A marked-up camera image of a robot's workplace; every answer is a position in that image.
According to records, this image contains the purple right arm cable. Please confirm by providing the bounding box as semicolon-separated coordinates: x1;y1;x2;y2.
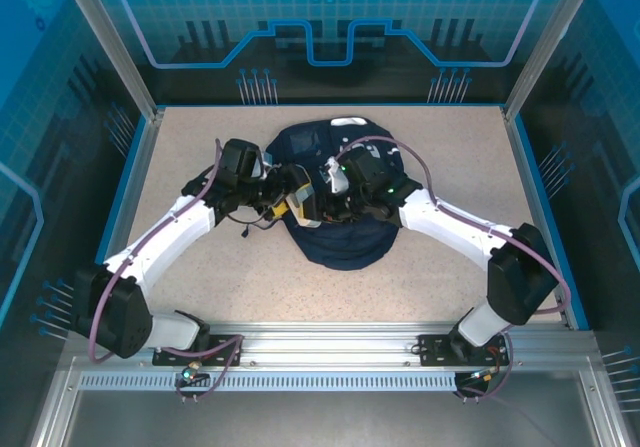
337;134;572;403

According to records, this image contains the small connector board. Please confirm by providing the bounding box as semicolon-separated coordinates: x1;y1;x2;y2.
457;366;504;393
174;361;211;391

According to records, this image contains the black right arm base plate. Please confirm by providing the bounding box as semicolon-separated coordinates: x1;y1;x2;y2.
417;333;511;367

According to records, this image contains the aluminium mounting rail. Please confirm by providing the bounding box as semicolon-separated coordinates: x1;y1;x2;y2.
64;320;599;374

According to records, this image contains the slotted grey cable duct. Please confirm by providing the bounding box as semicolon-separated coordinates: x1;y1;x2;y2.
78;372;460;394

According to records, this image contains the aluminium frame post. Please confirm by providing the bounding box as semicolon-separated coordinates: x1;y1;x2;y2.
501;0;599;123
56;0;167;123

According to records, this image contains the blue table edge strip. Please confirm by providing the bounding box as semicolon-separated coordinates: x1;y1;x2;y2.
73;114;154;331
513;114;591;332

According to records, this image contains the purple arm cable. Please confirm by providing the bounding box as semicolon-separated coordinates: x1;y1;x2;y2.
88;138;247;406
337;134;572;403

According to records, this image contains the navy blue student backpack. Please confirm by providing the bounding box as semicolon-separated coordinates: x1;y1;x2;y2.
263;115;407;272

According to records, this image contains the grey and black pencil case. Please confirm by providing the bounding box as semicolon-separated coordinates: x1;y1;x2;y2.
285;165;324;229

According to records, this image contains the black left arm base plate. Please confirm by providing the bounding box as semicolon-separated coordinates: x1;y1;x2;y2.
151;333;247;367

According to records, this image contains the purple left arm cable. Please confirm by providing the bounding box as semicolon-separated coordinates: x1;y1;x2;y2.
88;138;247;406

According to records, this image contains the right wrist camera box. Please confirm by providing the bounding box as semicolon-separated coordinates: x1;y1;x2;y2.
343;145;387;184

